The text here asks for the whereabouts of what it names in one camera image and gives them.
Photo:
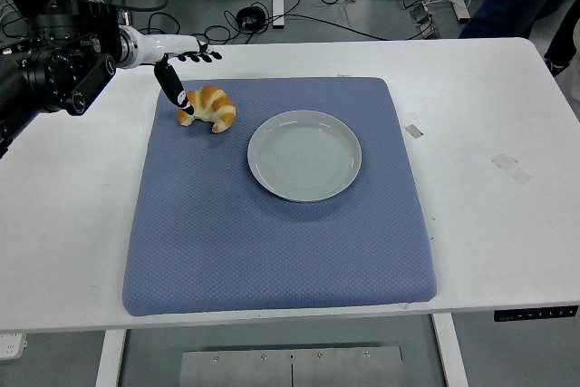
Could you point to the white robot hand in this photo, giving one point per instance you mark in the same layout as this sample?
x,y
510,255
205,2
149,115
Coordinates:
x,y
167,45

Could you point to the golden croissant bread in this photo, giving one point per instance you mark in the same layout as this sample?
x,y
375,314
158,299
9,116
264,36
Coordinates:
x,y
217,108

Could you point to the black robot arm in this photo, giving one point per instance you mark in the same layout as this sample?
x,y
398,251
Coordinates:
x,y
59,70

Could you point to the round grey plate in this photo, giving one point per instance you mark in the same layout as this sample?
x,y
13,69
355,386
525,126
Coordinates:
x,y
303,156

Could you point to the grey metal plate with screws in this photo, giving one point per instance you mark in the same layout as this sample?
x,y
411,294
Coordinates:
x,y
290,366

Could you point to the blue quilted mat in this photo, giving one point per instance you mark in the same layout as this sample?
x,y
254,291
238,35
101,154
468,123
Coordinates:
x,y
272,260

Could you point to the grey foot pedal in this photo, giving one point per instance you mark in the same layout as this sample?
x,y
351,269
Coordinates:
x,y
425,20

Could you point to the small grey tape strip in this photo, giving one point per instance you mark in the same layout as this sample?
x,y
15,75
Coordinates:
x,y
414,131

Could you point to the white table leg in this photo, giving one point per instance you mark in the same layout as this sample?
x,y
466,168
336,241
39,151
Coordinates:
x,y
110,360
451,355

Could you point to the white power strip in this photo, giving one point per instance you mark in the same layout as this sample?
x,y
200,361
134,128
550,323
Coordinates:
x,y
11,346

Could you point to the large clear tape strip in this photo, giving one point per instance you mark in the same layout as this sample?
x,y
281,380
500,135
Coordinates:
x,y
512,168

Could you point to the black table control panel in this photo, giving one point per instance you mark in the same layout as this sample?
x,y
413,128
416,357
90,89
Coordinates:
x,y
534,314

